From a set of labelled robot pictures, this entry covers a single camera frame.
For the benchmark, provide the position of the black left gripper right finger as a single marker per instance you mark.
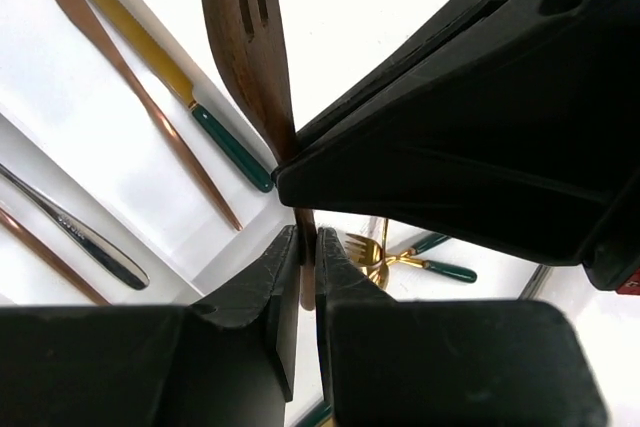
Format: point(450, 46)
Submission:
point(354, 340)

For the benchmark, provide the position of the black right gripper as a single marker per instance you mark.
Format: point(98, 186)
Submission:
point(510, 124)

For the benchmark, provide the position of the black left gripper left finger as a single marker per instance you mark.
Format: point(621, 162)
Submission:
point(241, 350)

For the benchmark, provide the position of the silver fork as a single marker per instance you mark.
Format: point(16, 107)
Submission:
point(95, 245)

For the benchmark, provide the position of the gold knife green handle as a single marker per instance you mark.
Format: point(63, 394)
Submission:
point(176, 80)

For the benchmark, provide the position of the rose gold knife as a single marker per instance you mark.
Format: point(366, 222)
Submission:
point(83, 17)

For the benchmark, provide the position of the gold spoon in pile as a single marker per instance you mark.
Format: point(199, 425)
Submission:
point(380, 273)

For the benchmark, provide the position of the white three-compartment cutlery tray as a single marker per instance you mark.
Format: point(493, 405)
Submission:
point(60, 92)

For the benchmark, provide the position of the gold fork green handle pile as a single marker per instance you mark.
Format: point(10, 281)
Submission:
point(366, 252)

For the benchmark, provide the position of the gold fork green handle lower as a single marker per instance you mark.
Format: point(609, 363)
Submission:
point(424, 244)

